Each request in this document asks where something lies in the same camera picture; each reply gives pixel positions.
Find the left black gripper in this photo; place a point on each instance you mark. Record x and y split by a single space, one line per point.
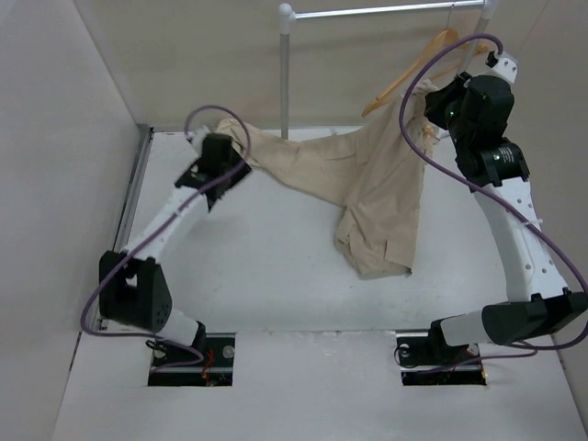
237 175

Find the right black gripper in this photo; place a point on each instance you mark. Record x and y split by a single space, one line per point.
438 99

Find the wooden clothes hanger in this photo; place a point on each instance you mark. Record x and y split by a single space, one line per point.
413 69

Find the beige trousers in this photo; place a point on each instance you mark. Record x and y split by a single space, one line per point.
371 173

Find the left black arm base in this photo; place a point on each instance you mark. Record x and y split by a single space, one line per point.
175 367

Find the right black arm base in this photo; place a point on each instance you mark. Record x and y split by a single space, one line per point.
426 359

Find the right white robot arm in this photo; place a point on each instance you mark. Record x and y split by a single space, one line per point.
539 301

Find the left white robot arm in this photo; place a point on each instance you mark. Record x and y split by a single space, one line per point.
133 288

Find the white metal clothes rack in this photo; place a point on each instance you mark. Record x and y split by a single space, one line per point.
336 57

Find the left aluminium table rail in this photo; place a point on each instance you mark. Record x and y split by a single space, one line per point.
133 188

